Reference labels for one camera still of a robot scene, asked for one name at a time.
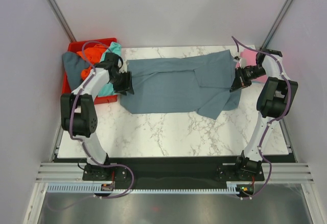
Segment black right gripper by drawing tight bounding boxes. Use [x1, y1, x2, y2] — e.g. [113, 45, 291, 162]
[229, 65, 266, 92]

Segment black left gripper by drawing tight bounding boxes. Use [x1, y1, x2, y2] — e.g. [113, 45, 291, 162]
[109, 71, 134, 96]

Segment slate blue t-shirt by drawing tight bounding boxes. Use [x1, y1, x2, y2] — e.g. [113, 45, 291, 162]
[120, 50, 241, 119]

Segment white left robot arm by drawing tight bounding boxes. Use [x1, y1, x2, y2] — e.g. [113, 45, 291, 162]
[60, 53, 134, 180]

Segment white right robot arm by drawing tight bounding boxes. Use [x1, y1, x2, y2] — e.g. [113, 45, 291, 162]
[230, 49, 298, 162]

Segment aqua t-shirt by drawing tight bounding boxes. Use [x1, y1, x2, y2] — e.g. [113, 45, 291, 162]
[98, 41, 122, 97]

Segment folded pink t-shirt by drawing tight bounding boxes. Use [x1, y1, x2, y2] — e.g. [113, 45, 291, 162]
[239, 49, 267, 83]

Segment orange t-shirt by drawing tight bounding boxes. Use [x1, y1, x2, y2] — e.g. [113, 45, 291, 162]
[77, 44, 107, 80]

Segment dark blue t-shirt in bin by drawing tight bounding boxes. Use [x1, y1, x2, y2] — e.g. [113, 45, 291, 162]
[62, 52, 89, 90]

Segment red plastic bin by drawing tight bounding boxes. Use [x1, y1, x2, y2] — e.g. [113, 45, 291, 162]
[62, 38, 121, 93]

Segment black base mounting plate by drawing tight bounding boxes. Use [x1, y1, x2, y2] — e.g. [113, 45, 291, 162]
[82, 156, 265, 188]

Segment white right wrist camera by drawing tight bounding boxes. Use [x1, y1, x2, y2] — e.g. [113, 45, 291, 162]
[234, 56, 247, 68]

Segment right aluminium corner post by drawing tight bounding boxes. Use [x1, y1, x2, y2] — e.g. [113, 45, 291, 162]
[260, 0, 295, 49]

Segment aluminium corner post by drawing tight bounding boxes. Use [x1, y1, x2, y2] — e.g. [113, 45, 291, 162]
[260, 0, 295, 49]
[46, 0, 76, 42]

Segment light blue slotted cable duct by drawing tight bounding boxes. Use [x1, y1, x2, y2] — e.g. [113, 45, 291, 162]
[46, 182, 254, 194]

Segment aluminium frame rails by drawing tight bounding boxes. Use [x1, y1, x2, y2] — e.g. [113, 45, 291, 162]
[21, 161, 85, 224]

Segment left aluminium corner post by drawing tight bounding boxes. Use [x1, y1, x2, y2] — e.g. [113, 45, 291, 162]
[46, 0, 76, 42]

